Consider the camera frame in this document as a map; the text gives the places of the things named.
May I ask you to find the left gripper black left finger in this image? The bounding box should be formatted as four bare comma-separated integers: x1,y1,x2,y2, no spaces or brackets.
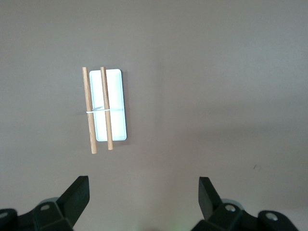
18,176,90,231

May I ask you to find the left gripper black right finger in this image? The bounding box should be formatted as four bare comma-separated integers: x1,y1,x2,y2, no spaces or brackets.
192,177,259,231

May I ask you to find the white towel rack with wooden rods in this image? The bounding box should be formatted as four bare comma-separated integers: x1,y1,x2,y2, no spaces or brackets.
81,66,128,154

